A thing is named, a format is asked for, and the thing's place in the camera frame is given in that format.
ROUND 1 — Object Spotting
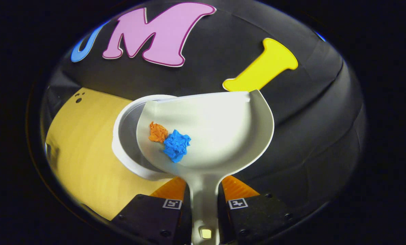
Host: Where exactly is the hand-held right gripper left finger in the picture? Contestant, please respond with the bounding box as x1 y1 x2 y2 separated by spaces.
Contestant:
111 176 192 245

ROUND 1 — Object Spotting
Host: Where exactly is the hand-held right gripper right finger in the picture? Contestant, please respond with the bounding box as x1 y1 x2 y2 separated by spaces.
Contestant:
218 175 301 245

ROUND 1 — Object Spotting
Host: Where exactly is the blue paper trash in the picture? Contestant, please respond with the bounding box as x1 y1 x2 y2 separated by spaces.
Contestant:
163 129 192 164

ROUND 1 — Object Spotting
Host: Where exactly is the white ribbed garbage bin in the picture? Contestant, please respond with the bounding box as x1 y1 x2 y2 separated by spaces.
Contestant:
112 95 178 181

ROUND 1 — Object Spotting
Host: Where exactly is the orange paper trash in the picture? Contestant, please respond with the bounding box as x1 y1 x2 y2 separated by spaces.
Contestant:
148 121 169 143

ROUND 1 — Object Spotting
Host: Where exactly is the white plastic dustpan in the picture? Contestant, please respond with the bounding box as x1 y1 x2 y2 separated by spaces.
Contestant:
136 89 275 245

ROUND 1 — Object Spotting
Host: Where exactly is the black backdrop cloth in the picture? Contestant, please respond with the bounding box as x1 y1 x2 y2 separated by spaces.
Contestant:
39 0 367 222

